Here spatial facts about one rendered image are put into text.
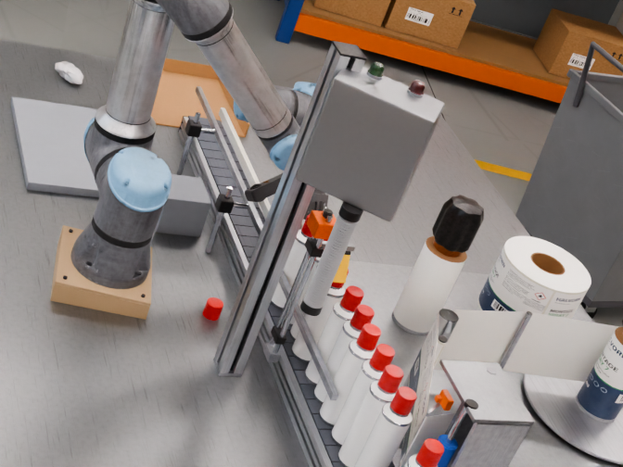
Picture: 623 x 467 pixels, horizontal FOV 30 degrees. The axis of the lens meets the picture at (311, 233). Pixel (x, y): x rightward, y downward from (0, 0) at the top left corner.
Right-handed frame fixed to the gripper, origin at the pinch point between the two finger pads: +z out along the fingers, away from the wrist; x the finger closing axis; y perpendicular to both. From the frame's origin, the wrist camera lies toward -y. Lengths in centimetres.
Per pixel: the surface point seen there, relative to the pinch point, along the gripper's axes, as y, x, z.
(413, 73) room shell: 200, 317, -75
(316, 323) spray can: -1.4, -23.6, 9.4
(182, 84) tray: 2, 82, -36
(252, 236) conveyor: -0.2, 15.4, -2.6
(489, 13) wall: 271, 365, -123
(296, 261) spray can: -1.6, -11.5, -0.5
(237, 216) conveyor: -1.8, 21.5, -6.2
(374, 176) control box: -8, -51, -19
